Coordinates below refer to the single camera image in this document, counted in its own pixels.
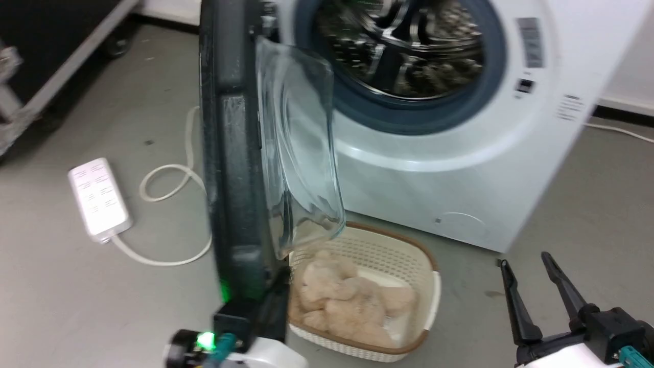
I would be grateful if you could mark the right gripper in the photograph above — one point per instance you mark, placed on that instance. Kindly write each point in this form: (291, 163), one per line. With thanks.
(613, 332)

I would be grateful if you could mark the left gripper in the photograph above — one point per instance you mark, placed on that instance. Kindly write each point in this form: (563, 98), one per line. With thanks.
(271, 355)

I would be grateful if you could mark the dark washing machine door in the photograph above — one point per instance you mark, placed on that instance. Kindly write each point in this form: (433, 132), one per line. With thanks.
(232, 153)

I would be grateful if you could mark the white front-load washing machine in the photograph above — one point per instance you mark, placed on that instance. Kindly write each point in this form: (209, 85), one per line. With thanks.
(460, 179)

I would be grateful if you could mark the black door latch slot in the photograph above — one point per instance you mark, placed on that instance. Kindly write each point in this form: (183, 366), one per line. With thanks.
(524, 85)

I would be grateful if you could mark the grey rubber door gasket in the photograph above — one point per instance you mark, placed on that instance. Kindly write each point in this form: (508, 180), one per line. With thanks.
(409, 115)

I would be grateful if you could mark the steel washing machine drum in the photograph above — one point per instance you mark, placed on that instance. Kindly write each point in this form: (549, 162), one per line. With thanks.
(409, 51)

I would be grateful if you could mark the beige fluffy cloth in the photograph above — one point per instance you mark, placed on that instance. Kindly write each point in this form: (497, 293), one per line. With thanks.
(347, 301)

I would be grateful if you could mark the cream laundry basket brown rim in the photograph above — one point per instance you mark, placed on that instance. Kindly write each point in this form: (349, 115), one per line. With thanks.
(388, 250)

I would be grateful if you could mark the white power strip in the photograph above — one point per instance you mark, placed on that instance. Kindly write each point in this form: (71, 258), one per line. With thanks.
(98, 197)

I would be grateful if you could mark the grey barcode sticker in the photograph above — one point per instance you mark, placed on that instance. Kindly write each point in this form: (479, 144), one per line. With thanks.
(530, 43)

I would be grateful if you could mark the black caster wheel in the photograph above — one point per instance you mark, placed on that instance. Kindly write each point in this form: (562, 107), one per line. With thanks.
(116, 45)

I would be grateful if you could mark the black flight case aluminium edges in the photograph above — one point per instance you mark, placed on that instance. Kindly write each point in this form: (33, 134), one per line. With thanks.
(46, 46)

